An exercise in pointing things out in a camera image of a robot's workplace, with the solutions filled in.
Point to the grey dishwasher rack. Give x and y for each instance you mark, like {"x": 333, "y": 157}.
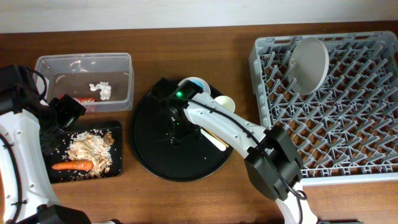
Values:
{"x": 346, "y": 130}

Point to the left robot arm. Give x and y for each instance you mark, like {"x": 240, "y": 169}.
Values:
{"x": 30, "y": 129}

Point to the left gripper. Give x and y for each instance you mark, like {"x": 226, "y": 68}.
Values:
{"x": 71, "y": 109}

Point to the white paper cup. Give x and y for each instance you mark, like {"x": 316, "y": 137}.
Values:
{"x": 226, "y": 102}

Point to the white tissue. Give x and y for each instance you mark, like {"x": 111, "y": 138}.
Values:
{"x": 104, "y": 90}

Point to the grey plate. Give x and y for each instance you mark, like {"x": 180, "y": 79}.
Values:
{"x": 309, "y": 64}

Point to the orange carrot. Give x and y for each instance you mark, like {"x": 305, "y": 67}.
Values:
{"x": 74, "y": 165}

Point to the white plastic fork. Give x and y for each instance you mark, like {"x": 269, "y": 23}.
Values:
{"x": 217, "y": 143}

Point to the small white bowl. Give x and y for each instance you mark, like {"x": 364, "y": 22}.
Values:
{"x": 207, "y": 87}

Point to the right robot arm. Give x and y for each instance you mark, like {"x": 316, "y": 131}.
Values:
{"x": 271, "y": 158}

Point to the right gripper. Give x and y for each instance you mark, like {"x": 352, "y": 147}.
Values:
{"x": 175, "y": 132}

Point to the pile of peanut shells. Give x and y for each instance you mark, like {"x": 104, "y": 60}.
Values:
{"x": 99, "y": 169}

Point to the pile of white rice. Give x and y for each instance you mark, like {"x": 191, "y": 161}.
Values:
{"x": 88, "y": 146}

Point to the brown walnut piece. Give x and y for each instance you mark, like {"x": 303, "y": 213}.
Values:
{"x": 108, "y": 139}

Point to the red snack wrapper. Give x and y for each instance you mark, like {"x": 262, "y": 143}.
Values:
{"x": 80, "y": 100}

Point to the round black serving tray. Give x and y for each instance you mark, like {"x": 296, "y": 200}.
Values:
{"x": 192, "y": 160}

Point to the blue plastic cup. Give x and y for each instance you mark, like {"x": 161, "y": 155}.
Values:
{"x": 199, "y": 83}

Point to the wooden chopstick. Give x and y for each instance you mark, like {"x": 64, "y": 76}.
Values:
{"x": 219, "y": 139}

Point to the clear plastic bin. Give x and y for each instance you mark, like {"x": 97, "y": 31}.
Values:
{"x": 71, "y": 74}

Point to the black rectangular tray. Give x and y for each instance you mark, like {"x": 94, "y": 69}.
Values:
{"x": 60, "y": 154}

